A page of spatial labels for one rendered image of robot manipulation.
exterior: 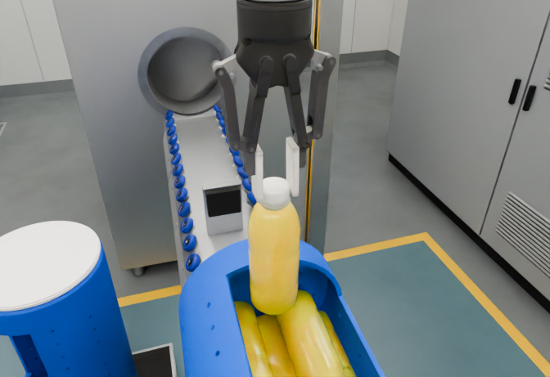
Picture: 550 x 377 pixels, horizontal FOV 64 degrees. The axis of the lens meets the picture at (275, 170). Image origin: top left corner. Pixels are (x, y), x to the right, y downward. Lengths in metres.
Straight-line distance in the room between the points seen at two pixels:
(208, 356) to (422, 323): 1.75
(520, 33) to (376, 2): 3.39
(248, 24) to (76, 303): 0.76
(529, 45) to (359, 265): 1.36
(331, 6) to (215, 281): 0.76
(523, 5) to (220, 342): 2.06
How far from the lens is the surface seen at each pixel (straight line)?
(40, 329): 1.06
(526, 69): 2.35
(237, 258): 0.71
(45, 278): 1.06
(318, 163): 1.35
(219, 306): 0.67
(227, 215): 1.19
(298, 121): 0.50
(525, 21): 2.36
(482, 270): 2.69
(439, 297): 2.45
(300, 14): 0.44
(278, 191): 0.54
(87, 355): 1.16
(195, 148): 1.66
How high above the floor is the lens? 1.71
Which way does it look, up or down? 32 degrees down
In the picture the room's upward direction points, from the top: straight up
